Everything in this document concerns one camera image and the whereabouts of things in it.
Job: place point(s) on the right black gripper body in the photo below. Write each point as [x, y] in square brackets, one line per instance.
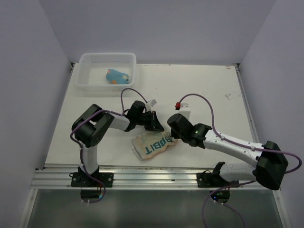
[177, 136]

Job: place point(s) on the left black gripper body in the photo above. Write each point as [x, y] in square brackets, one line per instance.
[144, 119]

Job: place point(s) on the rabbit print towel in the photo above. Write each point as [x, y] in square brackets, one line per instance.
[150, 144]

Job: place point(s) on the blue polka dot towel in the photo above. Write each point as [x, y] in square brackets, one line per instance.
[117, 77]

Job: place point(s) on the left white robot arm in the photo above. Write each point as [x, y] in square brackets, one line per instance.
[89, 129]

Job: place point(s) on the white plastic basket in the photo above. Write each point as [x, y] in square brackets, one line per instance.
[92, 69]

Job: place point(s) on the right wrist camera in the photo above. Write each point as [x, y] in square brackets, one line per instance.
[183, 109]

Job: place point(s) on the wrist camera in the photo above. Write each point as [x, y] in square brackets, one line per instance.
[183, 109]
[150, 103]

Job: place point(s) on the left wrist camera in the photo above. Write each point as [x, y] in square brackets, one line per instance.
[150, 103]

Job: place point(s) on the aluminium right side rail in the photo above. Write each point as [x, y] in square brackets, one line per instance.
[246, 129]

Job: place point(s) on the aluminium rail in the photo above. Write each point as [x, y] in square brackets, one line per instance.
[246, 129]
[124, 178]

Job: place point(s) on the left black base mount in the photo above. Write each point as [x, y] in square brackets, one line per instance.
[81, 180]

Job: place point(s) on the aluminium front rail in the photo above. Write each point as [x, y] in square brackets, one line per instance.
[124, 178]

